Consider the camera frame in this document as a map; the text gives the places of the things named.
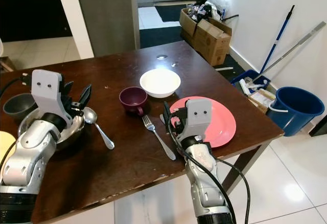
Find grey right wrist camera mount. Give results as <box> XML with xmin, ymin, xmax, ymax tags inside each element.
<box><xmin>184</xmin><ymin>96</ymin><xmax>214</xmax><ymax>139</ymax></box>

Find brown cardboard box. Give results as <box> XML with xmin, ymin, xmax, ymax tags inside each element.
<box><xmin>179</xmin><ymin>7</ymin><xmax>232</xmax><ymax>67</ymax></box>

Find shiny metal bowl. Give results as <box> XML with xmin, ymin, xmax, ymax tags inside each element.
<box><xmin>17</xmin><ymin>107</ymin><xmax>85</xmax><ymax>151</ymax></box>

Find blue mop handle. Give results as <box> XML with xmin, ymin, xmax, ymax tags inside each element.
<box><xmin>259</xmin><ymin>5</ymin><xmax>296</xmax><ymax>75</ymax></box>

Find blue bucket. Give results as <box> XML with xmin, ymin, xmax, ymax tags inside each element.
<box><xmin>266</xmin><ymin>86</ymin><xmax>325</xmax><ymax>137</ymax></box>

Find grey cup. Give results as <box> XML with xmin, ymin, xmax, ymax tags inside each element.
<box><xmin>3</xmin><ymin>92</ymin><xmax>38</xmax><ymax>122</ymax></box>

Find white paper clutter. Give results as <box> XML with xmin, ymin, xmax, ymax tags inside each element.
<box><xmin>242</xmin><ymin>79</ymin><xmax>279</xmax><ymax>108</ymax></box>

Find silver metal pole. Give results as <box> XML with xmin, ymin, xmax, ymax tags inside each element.
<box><xmin>261</xmin><ymin>21</ymin><xmax>327</xmax><ymax>78</ymax></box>

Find black floor mat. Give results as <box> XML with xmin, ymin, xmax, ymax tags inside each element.
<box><xmin>153</xmin><ymin>4</ymin><xmax>188</xmax><ymax>22</ymax></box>

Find yellow plate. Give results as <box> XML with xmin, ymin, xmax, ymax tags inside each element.
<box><xmin>0</xmin><ymin>130</ymin><xmax>17</xmax><ymax>172</ymax></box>

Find dark brown wooden table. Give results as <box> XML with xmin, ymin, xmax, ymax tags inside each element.
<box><xmin>0</xmin><ymin>40</ymin><xmax>285</xmax><ymax>224</ymax></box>

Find white ceramic bowl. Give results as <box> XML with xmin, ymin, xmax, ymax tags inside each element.
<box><xmin>139</xmin><ymin>68</ymin><xmax>182</xmax><ymax>98</ymax></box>

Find pink plate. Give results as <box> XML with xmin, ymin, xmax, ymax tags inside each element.
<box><xmin>167</xmin><ymin>95</ymin><xmax>237</xmax><ymax>148</ymax></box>

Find plastic bags clutter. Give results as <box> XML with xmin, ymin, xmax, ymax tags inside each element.
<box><xmin>186</xmin><ymin>0</ymin><xmax>232</xmax><ymax>21</ymax></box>

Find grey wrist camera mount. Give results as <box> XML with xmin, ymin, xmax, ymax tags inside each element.
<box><xmin>31</xmin><ymin>69</ymin><xmax>74</xmax><ymax>126</ymax></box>
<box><xmin>184</xmin><ymin>96</ymin><xmax>214</xmax><ymax>139</ymax></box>

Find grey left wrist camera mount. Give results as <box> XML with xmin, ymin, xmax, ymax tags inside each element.
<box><xmin>31</xmin><ymin>69</ymin><xmax>74</xmax><ymax>126</ymax></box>

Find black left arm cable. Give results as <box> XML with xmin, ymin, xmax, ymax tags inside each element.
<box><xmin>0</xmin><ymin>72</ymin><xmax>32</xmax><ymax>100</ymax></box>

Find purple cup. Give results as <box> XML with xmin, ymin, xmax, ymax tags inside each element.
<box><xmin>119</xmin><ymin>86</ymin><xmax>149</xmax><ymax>117</ymax></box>

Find metal fork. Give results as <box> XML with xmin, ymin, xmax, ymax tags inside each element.
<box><xmin>142</xmin><ymin>114</ymin><xmax>177</xmax><ymax>161</ymax></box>

